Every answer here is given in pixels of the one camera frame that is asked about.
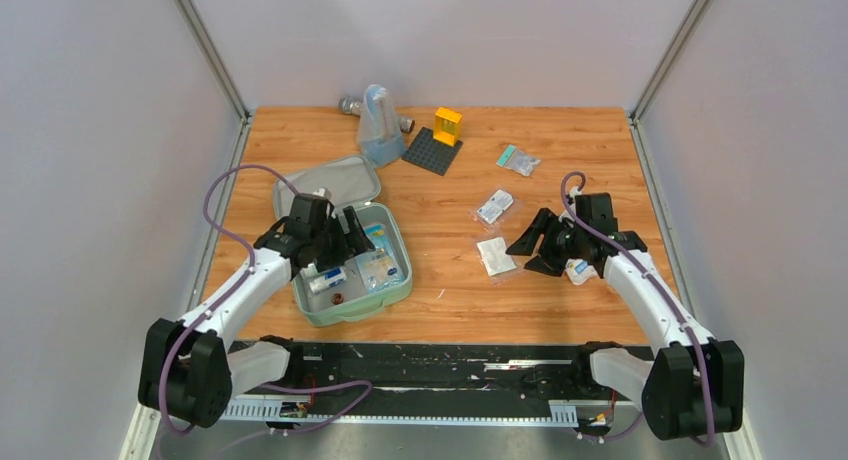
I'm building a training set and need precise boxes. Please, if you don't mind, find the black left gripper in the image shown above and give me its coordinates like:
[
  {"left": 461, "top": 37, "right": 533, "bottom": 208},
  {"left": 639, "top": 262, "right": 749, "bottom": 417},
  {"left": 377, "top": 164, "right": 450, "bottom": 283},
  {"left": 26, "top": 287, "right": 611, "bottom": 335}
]
[{"left": 309, "top": 206, "right": 375, "bottom": 273}]

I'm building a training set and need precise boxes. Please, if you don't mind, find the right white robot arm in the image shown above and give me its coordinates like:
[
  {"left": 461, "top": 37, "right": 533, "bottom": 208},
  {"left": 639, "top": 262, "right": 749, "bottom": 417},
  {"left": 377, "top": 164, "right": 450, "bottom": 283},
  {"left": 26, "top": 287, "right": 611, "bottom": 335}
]
[{"left": 506, "top": 193, "right": 745, "bottom": 441}]

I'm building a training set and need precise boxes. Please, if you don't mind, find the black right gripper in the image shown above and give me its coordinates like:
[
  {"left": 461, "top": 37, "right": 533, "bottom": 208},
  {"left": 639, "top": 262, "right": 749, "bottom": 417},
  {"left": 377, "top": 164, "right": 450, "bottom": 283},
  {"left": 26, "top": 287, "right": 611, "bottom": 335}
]
[{"left": 506, "top": 209, "right": 587, "bottom": 277}]

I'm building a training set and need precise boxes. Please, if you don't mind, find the small blue white bottle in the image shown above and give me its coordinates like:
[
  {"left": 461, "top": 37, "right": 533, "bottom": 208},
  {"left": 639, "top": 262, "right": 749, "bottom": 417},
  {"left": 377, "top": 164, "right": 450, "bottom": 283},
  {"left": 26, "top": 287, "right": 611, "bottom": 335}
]
[{"left": 308, "top": 267, "right": 347, "bottom": 295}]

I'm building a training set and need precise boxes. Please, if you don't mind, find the blue mask package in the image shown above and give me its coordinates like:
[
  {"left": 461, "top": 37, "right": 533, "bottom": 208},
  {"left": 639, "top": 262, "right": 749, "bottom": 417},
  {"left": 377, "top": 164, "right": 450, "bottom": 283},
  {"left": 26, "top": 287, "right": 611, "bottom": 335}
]
[{"left": 355, "top": 223, "right": 405, "bottom": 293}]

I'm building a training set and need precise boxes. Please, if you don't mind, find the white gauze packet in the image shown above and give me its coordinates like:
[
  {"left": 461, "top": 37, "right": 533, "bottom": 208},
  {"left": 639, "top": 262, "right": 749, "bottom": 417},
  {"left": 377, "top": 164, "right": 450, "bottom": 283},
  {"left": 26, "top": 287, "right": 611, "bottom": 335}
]
[{"left": 476, "top": 237, "right": 517, "bottom": 277}]

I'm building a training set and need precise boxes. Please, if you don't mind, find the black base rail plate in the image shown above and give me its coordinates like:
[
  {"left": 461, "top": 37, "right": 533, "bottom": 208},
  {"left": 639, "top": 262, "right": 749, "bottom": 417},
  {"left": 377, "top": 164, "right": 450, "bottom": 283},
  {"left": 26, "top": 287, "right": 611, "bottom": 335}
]
[{"left": 239, "top": 340, "right": 664, "bottom": 422}]

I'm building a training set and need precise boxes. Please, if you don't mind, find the dark grey brick baseplate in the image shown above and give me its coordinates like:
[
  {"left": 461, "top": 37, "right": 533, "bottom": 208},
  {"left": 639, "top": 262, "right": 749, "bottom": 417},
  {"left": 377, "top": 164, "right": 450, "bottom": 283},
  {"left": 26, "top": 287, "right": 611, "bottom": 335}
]
[{"left": 401, "top": 127, "right": 463, "bottom": 176}]

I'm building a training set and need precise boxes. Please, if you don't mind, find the white blue cotton packet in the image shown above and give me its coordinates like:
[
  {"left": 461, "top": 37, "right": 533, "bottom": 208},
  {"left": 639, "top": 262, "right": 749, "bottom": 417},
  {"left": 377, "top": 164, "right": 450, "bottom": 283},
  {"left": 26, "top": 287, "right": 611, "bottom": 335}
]
[{"left": 564, "top": 259, "right": 597, "bottom": 286}]

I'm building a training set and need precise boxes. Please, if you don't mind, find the teal header plastic packet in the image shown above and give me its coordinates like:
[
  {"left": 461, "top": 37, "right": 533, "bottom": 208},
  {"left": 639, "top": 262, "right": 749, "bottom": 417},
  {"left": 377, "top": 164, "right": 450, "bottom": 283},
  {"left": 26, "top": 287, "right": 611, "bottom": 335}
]
[{"left": 496, "top": 144, "right": 541, "bottom": 177}]

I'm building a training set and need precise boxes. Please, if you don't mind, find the glitter silver microphone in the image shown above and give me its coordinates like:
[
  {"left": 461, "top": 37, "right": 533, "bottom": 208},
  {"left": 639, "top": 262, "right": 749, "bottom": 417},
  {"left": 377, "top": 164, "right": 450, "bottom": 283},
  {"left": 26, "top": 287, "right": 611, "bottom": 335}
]
[{"left": 338, "top": 96, "right": 416, "bottom": 133}]

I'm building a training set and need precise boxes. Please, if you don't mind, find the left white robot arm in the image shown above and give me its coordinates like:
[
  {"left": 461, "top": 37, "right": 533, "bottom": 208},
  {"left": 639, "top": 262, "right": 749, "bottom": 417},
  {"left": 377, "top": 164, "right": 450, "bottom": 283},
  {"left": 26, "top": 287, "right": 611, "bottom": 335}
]
[{"left": 137, "top": 194, "right": 374, "bottom": 428}]

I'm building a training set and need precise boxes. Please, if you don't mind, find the yellow toy window brick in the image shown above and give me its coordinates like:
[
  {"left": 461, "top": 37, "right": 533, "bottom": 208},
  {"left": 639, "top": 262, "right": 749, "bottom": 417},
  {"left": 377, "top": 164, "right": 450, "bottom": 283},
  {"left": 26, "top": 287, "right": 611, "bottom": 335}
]
[{"left": 433, "top": 107, "right": 462, "bottom": 147}]

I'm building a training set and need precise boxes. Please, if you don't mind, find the clear bag of pads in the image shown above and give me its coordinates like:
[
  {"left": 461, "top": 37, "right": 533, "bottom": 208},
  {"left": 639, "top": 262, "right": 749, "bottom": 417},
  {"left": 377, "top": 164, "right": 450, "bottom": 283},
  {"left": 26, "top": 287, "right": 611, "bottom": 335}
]
[{"left": 472, "top": 189, "right": 515, "bottom": 226}]

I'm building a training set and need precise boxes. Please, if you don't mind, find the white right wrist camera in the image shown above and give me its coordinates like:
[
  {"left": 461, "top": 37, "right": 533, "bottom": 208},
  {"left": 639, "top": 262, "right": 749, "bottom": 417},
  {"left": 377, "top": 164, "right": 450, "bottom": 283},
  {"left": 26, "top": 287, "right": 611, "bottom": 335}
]
[{"left": 563, "top": 186, "right": 582, "bottom": 220}]

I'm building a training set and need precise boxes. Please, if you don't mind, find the mint green medicine kit case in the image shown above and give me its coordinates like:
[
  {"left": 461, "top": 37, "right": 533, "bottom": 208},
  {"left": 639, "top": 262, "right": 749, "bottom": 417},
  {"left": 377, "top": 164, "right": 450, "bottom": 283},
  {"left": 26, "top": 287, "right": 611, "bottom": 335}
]
[{"left": 272, "top": 155, "right": 413, "bottom": 327}]

